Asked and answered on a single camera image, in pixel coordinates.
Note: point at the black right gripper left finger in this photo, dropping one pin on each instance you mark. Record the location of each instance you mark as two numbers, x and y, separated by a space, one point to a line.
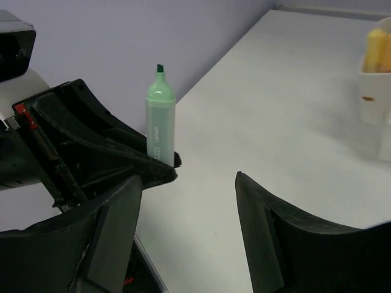
86 249

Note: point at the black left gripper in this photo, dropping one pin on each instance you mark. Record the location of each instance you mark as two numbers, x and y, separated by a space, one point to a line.
67 140

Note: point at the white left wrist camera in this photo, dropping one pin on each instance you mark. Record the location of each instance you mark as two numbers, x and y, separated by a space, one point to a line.
18 81

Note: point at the white perforated basket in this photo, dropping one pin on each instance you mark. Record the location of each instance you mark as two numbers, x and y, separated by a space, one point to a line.
385 144

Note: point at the cream divided side organizer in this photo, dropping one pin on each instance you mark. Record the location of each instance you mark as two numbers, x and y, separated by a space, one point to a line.
374 88

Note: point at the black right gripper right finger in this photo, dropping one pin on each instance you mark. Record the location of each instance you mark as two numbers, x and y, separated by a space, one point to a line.
291 250

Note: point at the green highlighter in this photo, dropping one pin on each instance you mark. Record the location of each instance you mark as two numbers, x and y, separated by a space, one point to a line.
160 118

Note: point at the yellow highlighter cap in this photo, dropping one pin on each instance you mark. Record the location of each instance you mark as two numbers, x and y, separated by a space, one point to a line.
376 44

